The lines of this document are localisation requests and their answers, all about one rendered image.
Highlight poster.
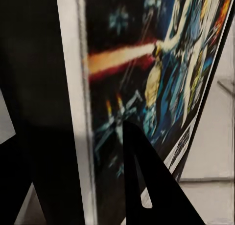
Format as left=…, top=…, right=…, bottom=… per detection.
left=0, top=0, right=235, bottom=225

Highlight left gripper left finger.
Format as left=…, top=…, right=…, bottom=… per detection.
left=0, top=135, right=32, bottom=225

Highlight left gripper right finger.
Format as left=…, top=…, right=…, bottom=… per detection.
left=122, top=120, right=206, bottom=225

